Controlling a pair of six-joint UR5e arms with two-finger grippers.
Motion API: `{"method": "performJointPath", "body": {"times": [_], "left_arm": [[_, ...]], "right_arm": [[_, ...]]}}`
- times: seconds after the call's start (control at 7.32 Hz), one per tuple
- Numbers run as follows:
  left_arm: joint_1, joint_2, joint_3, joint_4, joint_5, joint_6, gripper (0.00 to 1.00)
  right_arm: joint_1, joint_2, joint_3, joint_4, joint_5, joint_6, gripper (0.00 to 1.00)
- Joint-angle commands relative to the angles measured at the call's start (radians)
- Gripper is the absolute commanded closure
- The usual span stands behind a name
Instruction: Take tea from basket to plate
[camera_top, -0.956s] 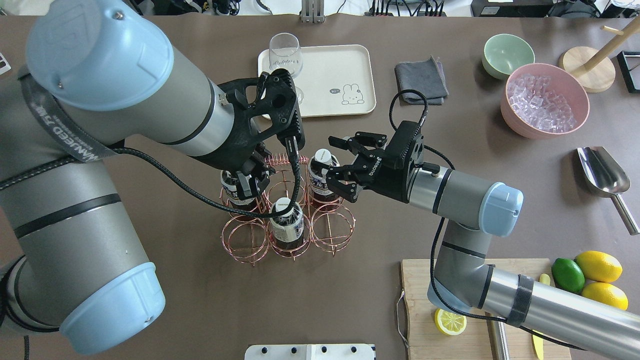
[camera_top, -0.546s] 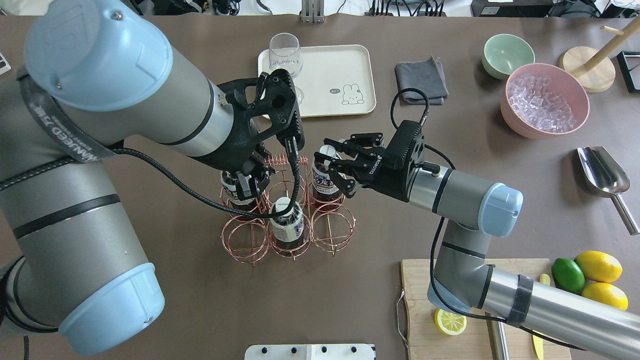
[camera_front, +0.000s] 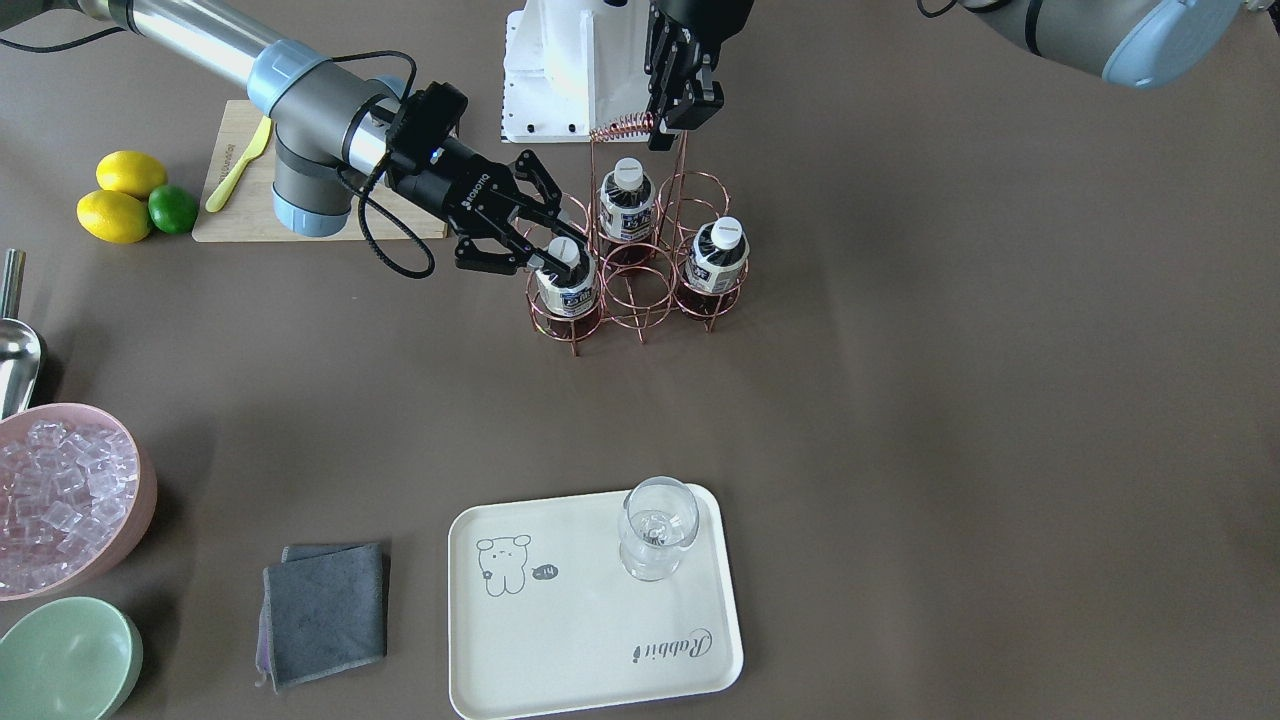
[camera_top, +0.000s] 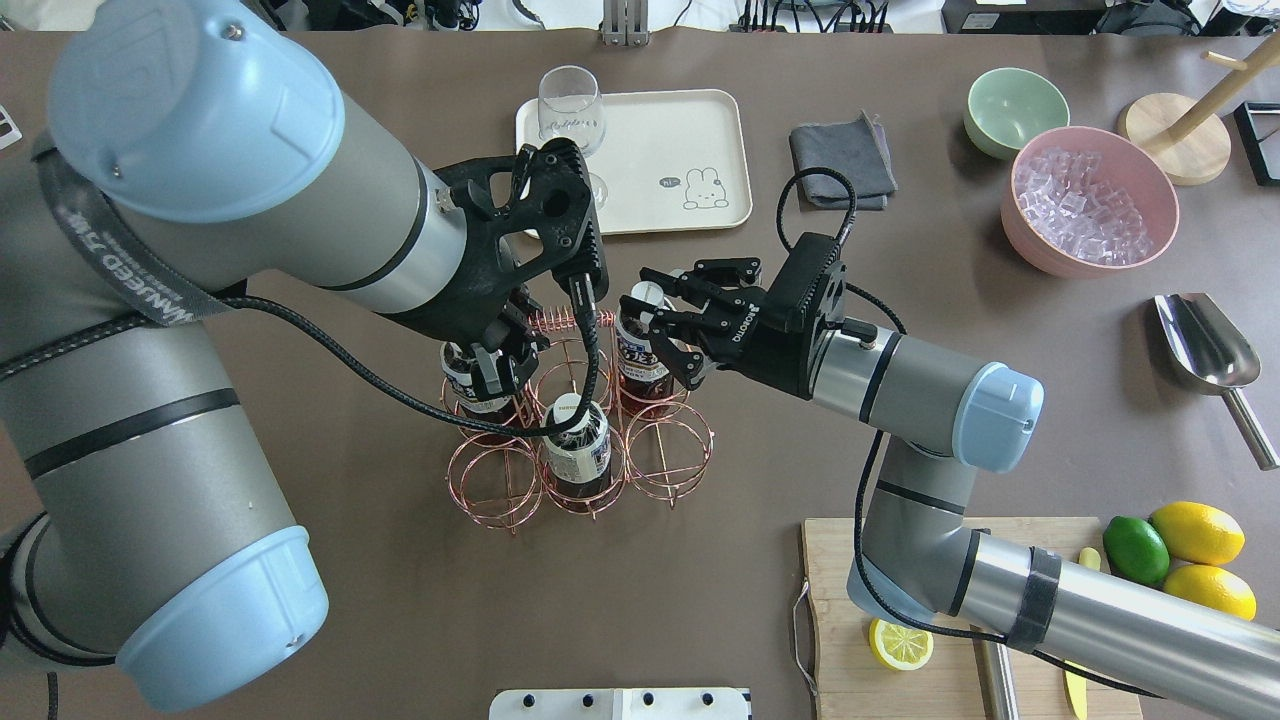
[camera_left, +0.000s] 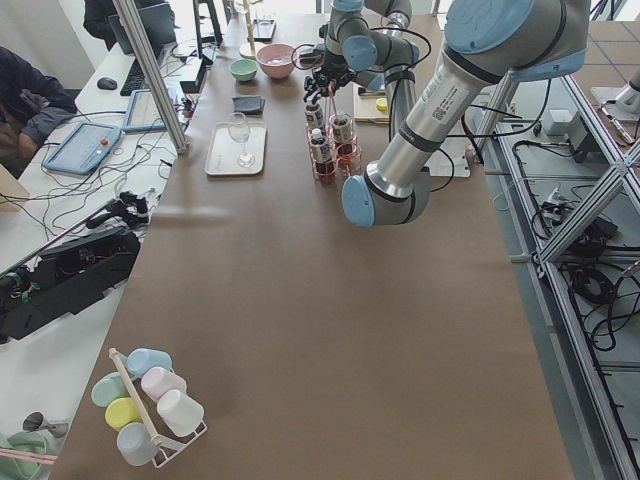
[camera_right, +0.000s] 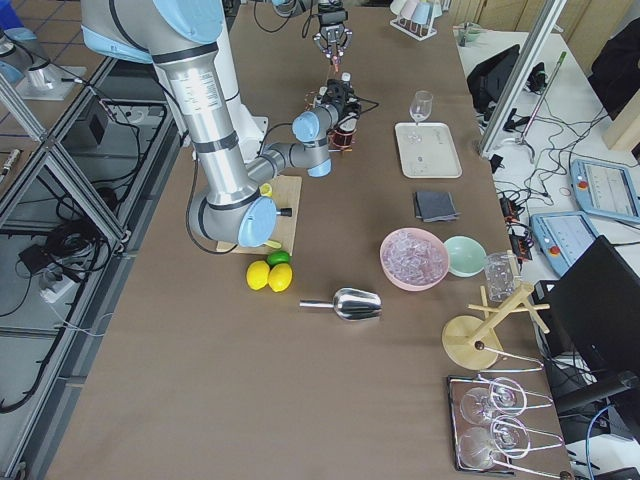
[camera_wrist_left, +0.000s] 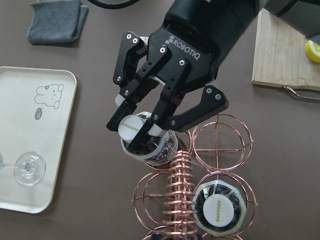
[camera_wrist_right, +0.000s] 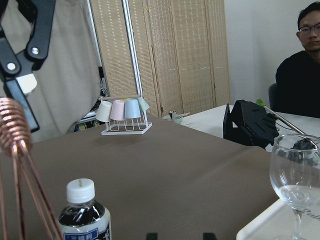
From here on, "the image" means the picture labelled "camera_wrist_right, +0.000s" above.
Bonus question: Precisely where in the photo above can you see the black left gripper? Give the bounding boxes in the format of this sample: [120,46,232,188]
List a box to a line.
[0,0,56,133]

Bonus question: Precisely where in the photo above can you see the copper wire bottle basket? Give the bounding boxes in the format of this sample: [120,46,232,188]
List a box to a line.
[0,97,63,240]

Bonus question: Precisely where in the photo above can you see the tea bottle white cap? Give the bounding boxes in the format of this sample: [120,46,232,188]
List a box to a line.
[57,178,112,240]

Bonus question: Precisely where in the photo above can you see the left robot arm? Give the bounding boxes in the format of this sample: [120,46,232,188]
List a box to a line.
[27,0,101,142]

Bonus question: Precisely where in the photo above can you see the white cup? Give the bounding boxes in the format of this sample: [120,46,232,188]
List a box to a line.
[95,101,113,123]

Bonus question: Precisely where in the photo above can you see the pink cup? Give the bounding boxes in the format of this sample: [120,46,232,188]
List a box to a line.
[110,100,125,121]

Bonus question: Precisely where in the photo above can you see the blue cup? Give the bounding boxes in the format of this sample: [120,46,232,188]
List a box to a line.
[124,99,141,119]

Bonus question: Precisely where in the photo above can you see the white cup rack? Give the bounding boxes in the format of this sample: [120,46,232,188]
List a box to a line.
[100,94,153,136]

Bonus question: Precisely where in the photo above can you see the green cup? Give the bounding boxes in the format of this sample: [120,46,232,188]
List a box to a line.
[137,97,150,113]

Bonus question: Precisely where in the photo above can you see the seated man in black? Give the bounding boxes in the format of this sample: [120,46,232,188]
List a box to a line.
[275,1,320,118]

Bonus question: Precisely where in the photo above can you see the clear wine glass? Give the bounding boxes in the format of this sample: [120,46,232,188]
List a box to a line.
[269,133,320,240]

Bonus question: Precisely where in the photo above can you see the white rabbit tray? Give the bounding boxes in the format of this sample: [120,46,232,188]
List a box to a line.
[236,199,320,240]

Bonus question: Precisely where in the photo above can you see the aluminium frame post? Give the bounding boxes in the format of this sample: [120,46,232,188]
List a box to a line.
[121,0,143,98]

